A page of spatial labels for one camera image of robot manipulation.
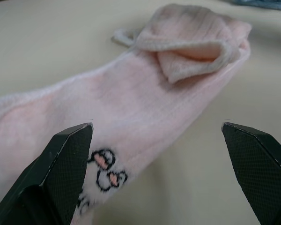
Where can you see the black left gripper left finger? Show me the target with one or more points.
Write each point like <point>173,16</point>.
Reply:
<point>46,178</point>

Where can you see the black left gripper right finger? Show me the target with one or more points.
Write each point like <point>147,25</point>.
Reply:
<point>257,168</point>

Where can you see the pink fuzzy sock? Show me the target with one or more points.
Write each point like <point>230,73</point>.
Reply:
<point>135,98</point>

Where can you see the blue-grey cloth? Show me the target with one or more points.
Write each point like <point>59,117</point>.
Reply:
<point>262,3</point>

